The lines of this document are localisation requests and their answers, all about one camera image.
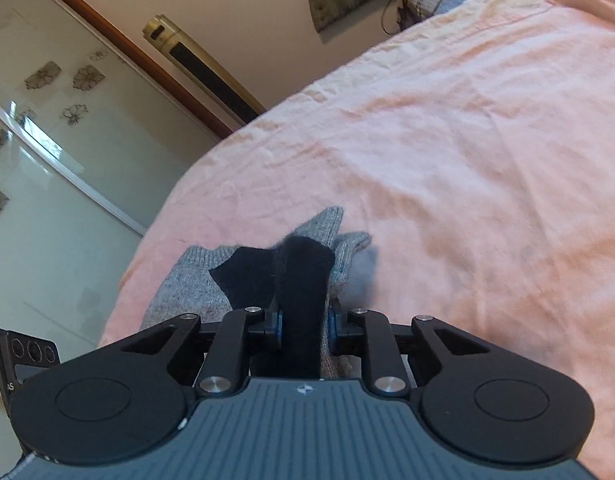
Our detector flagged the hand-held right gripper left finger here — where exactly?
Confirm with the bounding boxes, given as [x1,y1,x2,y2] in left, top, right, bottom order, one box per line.
[120,305,285,397]

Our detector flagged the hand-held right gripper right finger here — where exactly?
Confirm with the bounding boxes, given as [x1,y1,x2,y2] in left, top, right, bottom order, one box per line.
[327,305,491,397]

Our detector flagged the grey black knit sock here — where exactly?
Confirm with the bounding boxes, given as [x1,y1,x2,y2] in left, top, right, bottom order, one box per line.
[140,244,279,333]
[270,205,374,381]

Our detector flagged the pink bed sheet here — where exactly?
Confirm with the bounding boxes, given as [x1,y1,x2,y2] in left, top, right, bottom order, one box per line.
[98,0,615,480]

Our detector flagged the gold tower fan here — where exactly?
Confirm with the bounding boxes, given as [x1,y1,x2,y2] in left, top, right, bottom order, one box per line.
[142,14,267,127]

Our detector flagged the black cable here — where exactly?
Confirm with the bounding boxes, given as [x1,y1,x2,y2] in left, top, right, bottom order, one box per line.
[381,0,405,37]

